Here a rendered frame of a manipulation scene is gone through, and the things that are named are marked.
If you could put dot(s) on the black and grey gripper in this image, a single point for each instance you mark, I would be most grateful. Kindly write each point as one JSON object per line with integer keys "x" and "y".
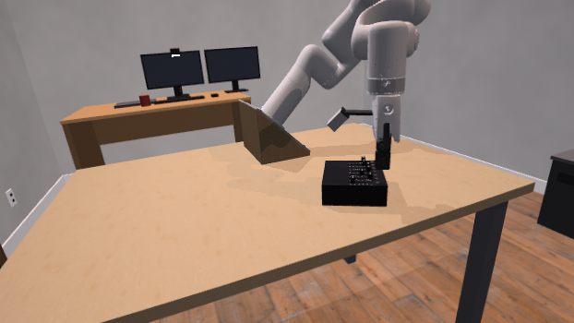
{"x": 384, "y": 124}

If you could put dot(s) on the black lighting desk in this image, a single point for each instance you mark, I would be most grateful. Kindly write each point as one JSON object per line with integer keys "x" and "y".
{"x": 345, "y": 184}

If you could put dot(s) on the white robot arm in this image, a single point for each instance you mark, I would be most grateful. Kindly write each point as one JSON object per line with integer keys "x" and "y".
{"x": 387, "y": 42}

